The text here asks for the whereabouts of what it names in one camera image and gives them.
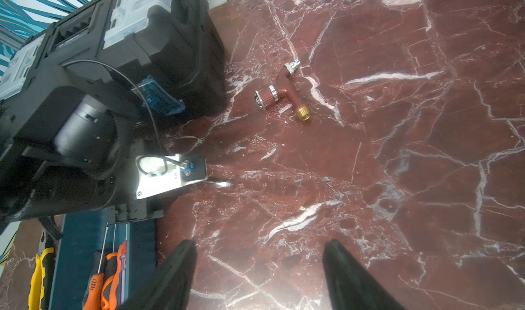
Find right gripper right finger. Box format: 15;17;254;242
323;240;403;310

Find black plastic toolbox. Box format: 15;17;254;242
1;0;227;123

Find large orange black screwdriver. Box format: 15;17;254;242
83;225;109;310

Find small orange screwdriver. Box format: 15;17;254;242
101;227;118;310

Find yellow black pliers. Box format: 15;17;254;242
28;247;55;310

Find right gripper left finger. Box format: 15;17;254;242
120;240;198;310

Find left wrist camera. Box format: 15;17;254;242
135;154;208;199

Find red brass pipe fitting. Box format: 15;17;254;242
254;60;311;121

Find teal rectangular storage tray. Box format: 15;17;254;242
49;210;157;309

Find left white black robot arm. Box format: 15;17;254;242
1;80;147;228

